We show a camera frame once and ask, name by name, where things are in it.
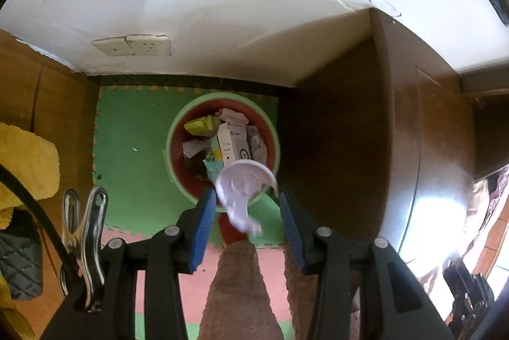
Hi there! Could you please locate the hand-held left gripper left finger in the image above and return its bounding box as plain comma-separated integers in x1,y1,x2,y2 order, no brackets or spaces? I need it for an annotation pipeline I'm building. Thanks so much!
42,187,218,340

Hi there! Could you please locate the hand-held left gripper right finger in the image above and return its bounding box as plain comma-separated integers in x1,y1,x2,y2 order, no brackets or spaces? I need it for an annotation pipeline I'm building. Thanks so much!
279,191,454,340

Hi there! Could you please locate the red bin with green rim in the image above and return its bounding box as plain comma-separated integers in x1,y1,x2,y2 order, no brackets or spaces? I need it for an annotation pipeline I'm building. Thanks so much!
165,93,282,205

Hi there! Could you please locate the pink tape roll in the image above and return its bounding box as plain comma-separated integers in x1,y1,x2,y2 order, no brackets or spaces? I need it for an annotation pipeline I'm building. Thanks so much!
215,160,279,237

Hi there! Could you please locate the teal wet wipes pack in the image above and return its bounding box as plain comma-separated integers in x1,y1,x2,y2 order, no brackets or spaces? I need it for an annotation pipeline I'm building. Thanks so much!
201,143,227,182

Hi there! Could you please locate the white blue cardboard box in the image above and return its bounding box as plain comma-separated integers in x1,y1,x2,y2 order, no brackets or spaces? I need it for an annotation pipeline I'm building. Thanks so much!
217,117,255,166

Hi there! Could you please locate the yellow-topped white carton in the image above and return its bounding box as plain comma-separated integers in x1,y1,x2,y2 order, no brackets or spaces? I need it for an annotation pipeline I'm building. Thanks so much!
184,115,221,138

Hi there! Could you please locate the pink foam mat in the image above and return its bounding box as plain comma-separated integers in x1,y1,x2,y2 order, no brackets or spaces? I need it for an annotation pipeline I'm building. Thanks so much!
97,226,303,329

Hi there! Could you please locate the green foam mat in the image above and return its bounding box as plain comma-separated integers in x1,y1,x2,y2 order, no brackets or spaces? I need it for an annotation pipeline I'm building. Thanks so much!
92,85,287,249

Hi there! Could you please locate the metal spring clip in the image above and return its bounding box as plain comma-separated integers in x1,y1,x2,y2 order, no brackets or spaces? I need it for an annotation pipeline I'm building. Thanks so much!
59,187,109,313

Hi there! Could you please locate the black quilted pad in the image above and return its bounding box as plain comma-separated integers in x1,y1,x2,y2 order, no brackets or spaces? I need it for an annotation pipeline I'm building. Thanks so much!
0,209,44,301

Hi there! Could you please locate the yellow towel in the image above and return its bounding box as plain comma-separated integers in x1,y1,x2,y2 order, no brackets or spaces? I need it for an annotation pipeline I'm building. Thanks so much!
0,121,60,340

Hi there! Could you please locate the wooden cabinet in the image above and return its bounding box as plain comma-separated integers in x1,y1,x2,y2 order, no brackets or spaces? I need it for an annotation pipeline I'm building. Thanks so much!
0,28,100,340

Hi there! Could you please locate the black braided cable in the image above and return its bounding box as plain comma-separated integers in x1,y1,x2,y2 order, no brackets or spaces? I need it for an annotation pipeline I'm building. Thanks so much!
0,165,80,285

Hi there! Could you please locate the white wall outlet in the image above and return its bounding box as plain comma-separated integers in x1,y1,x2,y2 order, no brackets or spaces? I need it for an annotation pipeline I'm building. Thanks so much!
91,34,172,57

